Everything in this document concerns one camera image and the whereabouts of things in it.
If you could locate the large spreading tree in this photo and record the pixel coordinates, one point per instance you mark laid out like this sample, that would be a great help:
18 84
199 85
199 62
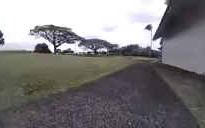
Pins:
55 33

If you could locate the wide flat-crowned tree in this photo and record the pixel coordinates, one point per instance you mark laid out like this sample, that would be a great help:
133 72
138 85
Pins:
95 42

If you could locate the dark gravel path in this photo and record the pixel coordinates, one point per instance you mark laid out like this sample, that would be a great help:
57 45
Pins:
123 100

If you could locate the distant line of trees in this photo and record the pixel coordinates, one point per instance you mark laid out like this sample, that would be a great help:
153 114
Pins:
133 50

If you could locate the green grass lawn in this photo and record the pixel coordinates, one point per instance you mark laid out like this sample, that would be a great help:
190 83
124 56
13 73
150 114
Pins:
40 70

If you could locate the tall palm tree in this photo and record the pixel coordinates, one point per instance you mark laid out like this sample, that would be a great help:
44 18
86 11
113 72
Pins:
148 27

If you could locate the white building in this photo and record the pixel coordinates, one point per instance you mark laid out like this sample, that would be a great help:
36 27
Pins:
190 46

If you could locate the dark round bush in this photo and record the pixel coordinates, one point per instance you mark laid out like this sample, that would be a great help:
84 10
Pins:
42 48

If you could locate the gravel strip beside building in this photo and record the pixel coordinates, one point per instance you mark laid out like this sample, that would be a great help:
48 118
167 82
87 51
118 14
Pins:
190 90

